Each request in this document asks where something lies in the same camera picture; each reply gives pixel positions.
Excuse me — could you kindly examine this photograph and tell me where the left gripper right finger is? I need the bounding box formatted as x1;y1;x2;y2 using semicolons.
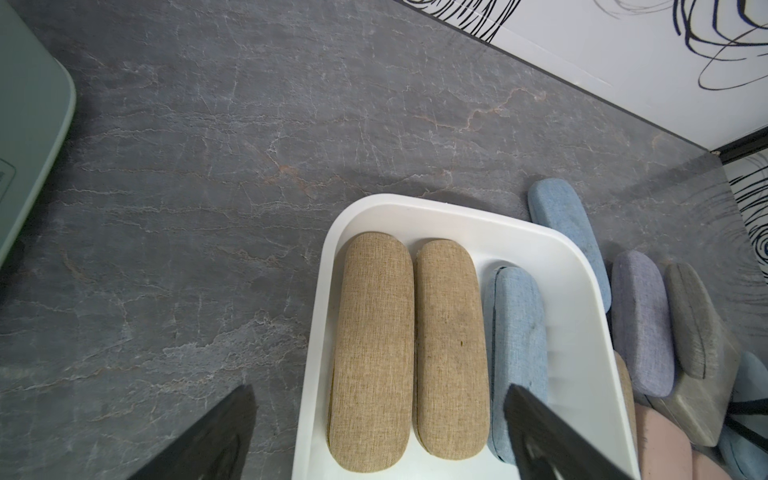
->
503;384;629;479

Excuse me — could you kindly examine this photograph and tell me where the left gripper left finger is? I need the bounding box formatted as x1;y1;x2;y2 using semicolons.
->
131;384;257;479

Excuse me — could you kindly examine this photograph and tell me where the blue glasses case front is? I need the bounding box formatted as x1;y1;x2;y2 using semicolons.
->
483;266;548;465

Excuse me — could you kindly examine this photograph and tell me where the blue glasses case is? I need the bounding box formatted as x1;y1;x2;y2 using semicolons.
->
483;266;548;465
527;178;612;313
718;351;767;479

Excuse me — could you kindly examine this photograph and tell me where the tan glasses case front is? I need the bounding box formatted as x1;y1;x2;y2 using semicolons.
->
414;239;490;460

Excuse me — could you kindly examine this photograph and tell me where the tan glasses case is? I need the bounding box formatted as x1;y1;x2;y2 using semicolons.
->
614;352;637;447
414;239;490;460
327;232;415;473

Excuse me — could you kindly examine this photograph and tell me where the purple glasses case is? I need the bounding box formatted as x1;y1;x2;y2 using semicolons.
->
611;250;675;397

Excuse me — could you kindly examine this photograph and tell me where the grey fabric glasses case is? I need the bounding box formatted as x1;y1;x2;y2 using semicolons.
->
664;263;721;380

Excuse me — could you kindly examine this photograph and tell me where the white plastic storage tray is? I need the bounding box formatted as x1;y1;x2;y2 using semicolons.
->
293;194;640;479

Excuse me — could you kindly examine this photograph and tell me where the pink glasses case left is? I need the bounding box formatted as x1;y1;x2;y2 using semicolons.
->
635;404;693;480

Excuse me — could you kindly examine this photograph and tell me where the pink glasses case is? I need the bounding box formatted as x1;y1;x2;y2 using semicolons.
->
635;404;693;480
692;451;731;480

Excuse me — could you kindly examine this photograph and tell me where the pink glasses case right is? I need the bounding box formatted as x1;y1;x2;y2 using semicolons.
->
692;451;731;480

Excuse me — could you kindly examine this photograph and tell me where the grey marble glasses case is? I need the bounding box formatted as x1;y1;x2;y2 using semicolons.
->
646;325;742;447

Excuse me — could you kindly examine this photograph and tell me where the mint green toaster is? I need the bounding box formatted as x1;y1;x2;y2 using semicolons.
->
1;1;76;260

